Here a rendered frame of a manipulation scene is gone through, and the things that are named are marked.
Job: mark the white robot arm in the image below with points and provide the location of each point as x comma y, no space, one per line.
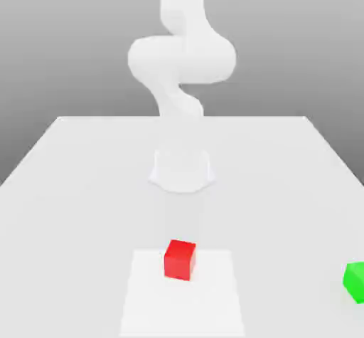
182,59

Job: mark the small red cube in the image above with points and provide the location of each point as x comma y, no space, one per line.
179,261

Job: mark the small green cube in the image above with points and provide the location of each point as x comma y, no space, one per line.
355,281

